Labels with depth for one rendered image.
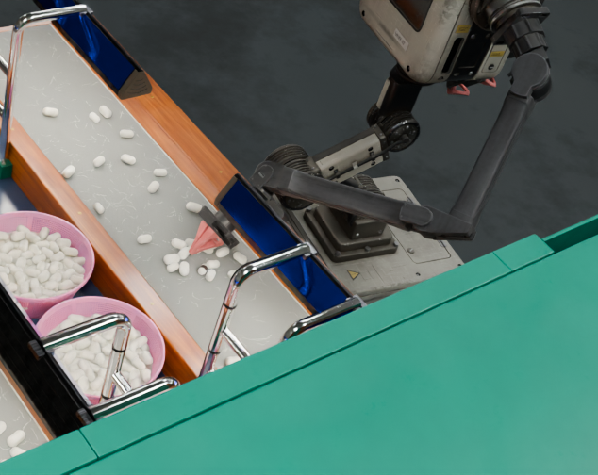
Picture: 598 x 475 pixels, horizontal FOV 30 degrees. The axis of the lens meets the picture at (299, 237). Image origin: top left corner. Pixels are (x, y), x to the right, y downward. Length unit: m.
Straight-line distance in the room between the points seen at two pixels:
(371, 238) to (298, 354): 2.14
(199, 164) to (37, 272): 0.55
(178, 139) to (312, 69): 1.91
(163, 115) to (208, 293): 0.60
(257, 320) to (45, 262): 0.48
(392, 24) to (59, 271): 0.96
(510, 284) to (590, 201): 3.50
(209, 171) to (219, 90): 1.65
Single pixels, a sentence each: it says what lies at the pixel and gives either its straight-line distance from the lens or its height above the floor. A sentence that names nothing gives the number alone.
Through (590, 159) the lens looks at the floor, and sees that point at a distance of 4.84.
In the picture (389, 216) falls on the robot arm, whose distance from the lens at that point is 2.38.
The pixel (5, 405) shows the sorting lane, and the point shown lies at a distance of 2.18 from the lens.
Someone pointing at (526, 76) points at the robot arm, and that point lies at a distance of 2.40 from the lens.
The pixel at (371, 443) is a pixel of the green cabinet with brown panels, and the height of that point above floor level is 1.79.
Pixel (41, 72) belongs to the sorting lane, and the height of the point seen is 0.74.
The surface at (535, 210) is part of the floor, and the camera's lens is 4.39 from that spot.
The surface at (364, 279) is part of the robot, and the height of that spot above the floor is 0.47.
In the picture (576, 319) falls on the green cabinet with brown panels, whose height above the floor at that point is 1.79.
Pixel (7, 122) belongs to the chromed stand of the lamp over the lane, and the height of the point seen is 0.84.
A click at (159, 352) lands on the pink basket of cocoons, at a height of 0.76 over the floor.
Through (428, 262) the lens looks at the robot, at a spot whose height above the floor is 0.47.
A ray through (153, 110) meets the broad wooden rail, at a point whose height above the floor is 0.76.
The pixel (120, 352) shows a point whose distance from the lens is 1.92.
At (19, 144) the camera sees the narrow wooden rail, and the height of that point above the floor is 0.76.
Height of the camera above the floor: 2.47
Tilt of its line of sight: 41 degrees down
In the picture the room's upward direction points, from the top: 20 degrees clockwise
